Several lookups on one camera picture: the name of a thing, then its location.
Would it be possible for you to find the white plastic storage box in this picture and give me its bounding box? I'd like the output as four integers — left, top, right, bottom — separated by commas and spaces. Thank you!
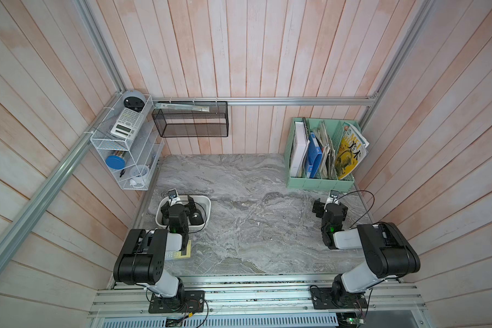
154, 195, 211, 232

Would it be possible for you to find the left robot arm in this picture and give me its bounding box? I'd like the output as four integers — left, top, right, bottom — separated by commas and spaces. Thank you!
113, 192, 204, 302

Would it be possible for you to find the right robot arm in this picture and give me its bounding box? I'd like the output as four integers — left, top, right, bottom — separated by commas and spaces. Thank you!
312, 197, 421, 303

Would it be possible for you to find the newspapers stack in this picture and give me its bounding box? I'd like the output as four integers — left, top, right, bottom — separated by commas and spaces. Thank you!
314, 120, 335, 180

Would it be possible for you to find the green file organizer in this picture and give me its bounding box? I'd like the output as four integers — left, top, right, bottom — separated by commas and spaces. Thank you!
284, 118, 360, 193

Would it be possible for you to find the blue folder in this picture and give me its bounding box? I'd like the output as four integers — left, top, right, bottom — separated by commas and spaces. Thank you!
305, 132, 323, 178

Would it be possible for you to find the yellow magazine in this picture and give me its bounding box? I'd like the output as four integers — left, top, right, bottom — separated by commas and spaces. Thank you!
334, 122, 370, 180

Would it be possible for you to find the blue lid jar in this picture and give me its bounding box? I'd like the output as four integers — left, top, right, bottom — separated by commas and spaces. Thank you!
105, 150, 127, 170

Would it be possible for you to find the white binder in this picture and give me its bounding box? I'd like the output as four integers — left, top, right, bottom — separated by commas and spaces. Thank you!
289, 122, 308, 178

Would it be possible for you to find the white calculator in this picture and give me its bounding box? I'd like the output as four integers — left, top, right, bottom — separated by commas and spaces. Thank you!
110, 108, 144, 140

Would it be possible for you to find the round grey speaker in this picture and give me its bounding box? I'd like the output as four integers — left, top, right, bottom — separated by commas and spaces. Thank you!
122, 90, 146, 113

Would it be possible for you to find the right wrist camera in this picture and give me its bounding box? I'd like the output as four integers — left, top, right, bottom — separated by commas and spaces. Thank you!
325, 190, 341, 204

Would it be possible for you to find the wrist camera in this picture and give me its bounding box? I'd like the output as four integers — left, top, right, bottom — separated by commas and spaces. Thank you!
325, 190, 341, 204
167, 189, 180, 206

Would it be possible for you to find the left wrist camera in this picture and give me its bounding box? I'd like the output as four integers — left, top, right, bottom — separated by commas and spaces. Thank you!
167, 189, 180, 206

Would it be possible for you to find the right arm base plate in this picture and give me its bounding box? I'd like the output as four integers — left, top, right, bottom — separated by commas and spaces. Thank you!
309, 285, 368, 310

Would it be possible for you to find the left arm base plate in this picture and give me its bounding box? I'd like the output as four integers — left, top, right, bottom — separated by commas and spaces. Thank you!
148, 290, 205, 314

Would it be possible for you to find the white wire wall shelf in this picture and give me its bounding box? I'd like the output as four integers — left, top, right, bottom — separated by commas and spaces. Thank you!
90, 92, 164, 191

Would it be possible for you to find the black mesh wall basket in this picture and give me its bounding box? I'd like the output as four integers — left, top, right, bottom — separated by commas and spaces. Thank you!
152, 101, 230, 138

